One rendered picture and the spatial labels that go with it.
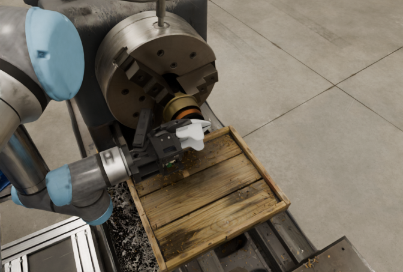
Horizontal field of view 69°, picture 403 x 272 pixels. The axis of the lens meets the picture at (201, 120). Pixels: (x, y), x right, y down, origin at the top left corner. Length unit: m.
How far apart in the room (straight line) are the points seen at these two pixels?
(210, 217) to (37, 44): 0.57
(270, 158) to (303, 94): 0.71
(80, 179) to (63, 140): 1.64
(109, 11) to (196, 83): 0.29
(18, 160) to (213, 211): 0.46
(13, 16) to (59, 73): 0.08
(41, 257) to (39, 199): 0.89
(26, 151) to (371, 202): 1.82
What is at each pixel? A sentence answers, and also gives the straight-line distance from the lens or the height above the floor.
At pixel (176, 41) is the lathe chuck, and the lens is 0.73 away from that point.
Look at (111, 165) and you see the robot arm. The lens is 0.62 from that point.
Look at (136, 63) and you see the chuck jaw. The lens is 0.69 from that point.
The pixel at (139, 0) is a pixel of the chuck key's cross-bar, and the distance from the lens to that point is 0.69.
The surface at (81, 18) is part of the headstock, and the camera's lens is 0.83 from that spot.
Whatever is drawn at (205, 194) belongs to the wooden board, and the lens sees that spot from 0.81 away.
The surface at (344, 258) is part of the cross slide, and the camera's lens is 0.73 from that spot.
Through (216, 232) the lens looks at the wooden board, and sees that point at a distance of 0.77.
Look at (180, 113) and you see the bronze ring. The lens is 0.68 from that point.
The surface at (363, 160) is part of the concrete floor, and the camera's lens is 2.21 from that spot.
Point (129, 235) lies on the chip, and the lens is 1.12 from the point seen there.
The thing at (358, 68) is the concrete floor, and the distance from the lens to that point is 2.94.
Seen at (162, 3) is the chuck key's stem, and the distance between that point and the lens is 0.71.
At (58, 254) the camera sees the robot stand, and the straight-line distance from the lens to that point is 1.60.
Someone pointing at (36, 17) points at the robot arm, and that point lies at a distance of 0.42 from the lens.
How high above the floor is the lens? 1.61
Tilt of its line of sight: 48 degrees down
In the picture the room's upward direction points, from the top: straight up
